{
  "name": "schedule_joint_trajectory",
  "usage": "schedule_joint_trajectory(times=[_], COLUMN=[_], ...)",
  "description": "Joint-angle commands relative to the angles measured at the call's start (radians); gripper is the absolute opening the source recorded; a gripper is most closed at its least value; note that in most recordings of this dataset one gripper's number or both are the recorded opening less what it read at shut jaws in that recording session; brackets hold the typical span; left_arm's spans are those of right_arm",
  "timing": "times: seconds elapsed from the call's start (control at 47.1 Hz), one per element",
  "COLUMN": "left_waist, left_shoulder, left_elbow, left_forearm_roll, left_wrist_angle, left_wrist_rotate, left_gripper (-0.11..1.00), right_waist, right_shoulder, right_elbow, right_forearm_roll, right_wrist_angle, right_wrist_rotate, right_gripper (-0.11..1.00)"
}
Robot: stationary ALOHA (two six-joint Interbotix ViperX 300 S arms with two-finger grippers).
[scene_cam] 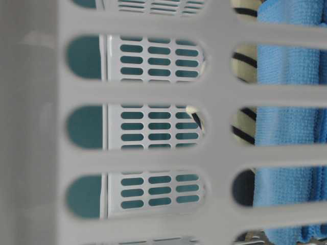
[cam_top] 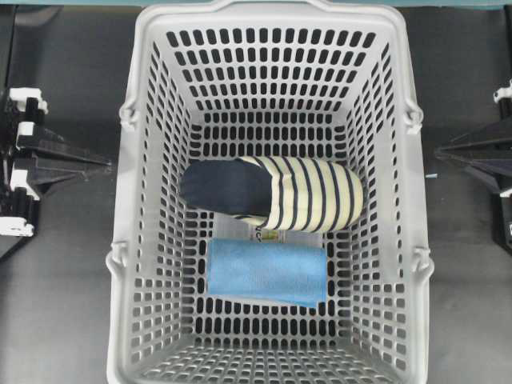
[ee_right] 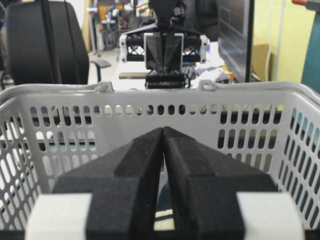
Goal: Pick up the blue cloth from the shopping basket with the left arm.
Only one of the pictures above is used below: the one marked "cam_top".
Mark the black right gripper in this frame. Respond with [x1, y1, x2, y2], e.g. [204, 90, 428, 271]
[434, 84, 511, 244]

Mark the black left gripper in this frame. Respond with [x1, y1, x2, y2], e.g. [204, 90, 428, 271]
[1, 87, 112, 256]

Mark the blue cloth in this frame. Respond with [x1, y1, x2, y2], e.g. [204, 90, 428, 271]
[206, 238, 327, 308]

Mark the grey plastic shopping basket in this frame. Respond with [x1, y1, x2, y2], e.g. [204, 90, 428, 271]
[106, 1, 434, 383]

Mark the white paper label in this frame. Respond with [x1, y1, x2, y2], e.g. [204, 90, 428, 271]
[213, 214, 323, 247]

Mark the striped navy cream slipper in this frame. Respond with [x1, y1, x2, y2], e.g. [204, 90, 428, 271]
[179, 156, 364, 234]

